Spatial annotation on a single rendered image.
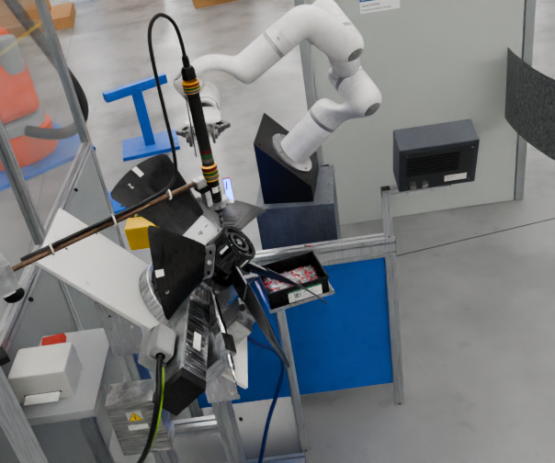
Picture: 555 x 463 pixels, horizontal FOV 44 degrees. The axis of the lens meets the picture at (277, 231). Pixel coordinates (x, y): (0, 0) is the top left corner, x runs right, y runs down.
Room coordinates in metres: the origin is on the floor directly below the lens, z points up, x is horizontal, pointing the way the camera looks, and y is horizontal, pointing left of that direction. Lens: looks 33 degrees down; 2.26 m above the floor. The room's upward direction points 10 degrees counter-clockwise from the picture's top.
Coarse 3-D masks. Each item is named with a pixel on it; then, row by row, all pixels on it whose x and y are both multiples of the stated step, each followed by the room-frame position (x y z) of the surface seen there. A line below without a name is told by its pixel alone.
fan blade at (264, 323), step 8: (248, 288) 1.45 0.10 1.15; (248, 296) 1.46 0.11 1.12; (248, 304) 1.47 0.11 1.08; (256, 304) 1.41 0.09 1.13; (256, 312) 1.43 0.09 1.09; (264, 312) 1.35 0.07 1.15; (256, 320) 1.44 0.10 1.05; (264, 320) 1.38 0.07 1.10; (264, 328) 1.41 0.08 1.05; (272, 328) 1.34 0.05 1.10; (272, 336) 1.26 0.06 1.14; (272, 344) 1.39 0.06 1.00; (280, 352) 1.33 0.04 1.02
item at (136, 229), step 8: (128, 224) 2.03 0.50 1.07; (136, 224) 2.02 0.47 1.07; (144, 224) 2.01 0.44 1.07; (152, 224) 2.01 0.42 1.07; (128, 232) 2.00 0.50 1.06; (136, 232) 2.00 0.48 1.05; (144, 232) 2.00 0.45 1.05; (128, 240) 2.00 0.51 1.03; (136, 240) 2.00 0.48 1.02; (144, 240) 2.00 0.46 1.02; (136, 248) 2.00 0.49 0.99; (144, 248) 2.00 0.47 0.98
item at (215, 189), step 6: (186, 60) 1.67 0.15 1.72; (186, 66) 1.67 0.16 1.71; (192, 66) 1.67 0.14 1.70; (186, 72) 1.66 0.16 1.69; (192, 72) 1.66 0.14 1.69; (186, 78) 1.66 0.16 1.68; (192, 78) 1.66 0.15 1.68; (216, 180) 1.67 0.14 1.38; (210, 186) 1.66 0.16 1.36; (216, 186) 1.66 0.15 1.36; (210, 192) 1.66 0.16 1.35; (216, 192) 1.66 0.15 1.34; (216, 198) 1.66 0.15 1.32; (216, 210) 1.67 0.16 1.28
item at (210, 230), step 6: (198, 222) 1.63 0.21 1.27; (204, 222) 1.63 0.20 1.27; (210, 222) 1.63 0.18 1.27; (192, 228) 1.62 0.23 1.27; (198, 228) 1.62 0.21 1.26; (204, 228) 1.62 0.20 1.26; (210, 228) 1.62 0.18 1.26; (216, 228) 1.62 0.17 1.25; (186, 234) 1.60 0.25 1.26; (192, 234) 1.60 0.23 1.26; (204, 234) 1.61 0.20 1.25; (210, 234) 1.61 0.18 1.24; (198, 240) 1.59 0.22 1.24; (204, 240) 1.60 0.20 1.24
